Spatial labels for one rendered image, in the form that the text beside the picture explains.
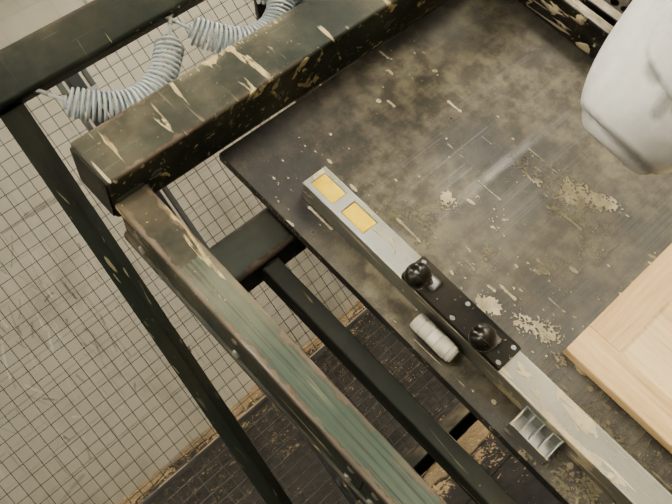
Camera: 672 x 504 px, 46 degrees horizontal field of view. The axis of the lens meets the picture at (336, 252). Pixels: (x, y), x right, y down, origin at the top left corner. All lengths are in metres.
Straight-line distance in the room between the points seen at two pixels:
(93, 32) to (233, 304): 0.80
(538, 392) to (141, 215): 0.64
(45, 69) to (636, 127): 1.33
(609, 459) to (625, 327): 0.22
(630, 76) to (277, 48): 0.84
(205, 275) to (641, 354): 0.66
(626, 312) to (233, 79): 0.72
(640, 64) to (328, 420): 0.67
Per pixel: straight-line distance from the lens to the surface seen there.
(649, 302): 1.32
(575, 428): 1.17
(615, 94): 0.58
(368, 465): 1.07
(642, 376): 1.26
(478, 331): 1.04
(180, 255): 1.18
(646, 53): 0.58
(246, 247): 1.27
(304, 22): 1.38
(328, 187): 1.25
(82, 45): 1.73
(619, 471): 1.17
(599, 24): 1.55
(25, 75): 1.70
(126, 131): 1.24
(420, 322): 1.17
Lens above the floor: 1.86
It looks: 13 degrees down
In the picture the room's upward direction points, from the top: 33 degrees counter-clockwise
